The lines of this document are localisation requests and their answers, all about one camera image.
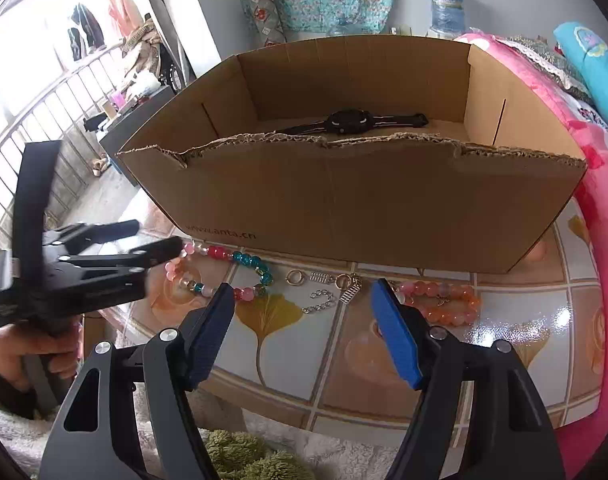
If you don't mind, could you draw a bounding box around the pink floral blanket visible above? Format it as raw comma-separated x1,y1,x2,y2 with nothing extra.
454,32,608,480

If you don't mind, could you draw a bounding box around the grey cabinet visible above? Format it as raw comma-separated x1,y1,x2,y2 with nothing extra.
100,85,177,181

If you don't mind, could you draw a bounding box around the orange pink bead bracelet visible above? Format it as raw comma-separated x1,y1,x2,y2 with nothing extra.
394,280,481,326

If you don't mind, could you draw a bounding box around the green fuzzy cloth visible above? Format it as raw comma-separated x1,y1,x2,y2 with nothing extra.
204,429,315,480

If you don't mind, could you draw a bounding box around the dark hanging garment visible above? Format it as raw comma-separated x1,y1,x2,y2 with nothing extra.
66,2,107,58

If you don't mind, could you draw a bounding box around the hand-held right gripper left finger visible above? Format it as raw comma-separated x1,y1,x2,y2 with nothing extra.
38,282,236,480

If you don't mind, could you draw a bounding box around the person's left hand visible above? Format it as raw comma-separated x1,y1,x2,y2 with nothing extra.
0,321,83,387

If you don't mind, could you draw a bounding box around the tile print table cover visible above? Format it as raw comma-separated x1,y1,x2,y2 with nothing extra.
96,195,607,433

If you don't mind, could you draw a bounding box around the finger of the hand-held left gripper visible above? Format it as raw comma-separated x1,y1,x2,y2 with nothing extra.
44,219,140,262
48,237,185,313

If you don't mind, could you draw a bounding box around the grey patterned cushion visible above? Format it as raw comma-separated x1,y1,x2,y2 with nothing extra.
249,0,288,46

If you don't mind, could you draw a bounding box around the pink hanging garment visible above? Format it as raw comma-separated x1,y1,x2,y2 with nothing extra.
104,0,142,38

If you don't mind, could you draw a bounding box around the metal balcony railing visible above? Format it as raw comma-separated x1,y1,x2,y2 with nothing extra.
0,40,134,281

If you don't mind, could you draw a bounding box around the clear plastic bag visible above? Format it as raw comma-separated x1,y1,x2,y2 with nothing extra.
329,20,365,37

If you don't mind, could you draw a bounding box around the multicolour bead bracelet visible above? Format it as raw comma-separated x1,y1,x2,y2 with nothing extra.
165,241,273,303

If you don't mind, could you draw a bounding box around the blue water dispenser bottle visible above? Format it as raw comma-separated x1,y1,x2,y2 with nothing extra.
428,0,466,31

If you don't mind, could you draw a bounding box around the lace trimmed patterned pillow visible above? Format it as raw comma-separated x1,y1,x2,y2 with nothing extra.
504,35,592,103

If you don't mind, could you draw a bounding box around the brown patterned bag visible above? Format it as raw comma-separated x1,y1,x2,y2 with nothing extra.
121,12,162,76

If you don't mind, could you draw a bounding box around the white fluffy garment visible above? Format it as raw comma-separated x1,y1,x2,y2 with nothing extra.
0,385,415,480

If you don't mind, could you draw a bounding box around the brown cardboard box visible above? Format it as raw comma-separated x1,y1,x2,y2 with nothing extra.
116,35,588,275

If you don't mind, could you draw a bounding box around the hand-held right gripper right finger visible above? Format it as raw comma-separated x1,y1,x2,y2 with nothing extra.
370,278,567,480

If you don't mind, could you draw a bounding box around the blue cartoon pillow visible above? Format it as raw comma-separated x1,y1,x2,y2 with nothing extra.
554,21,608,136

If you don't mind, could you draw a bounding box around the black wrist watch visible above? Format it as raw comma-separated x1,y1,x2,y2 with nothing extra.
279,109,429,137

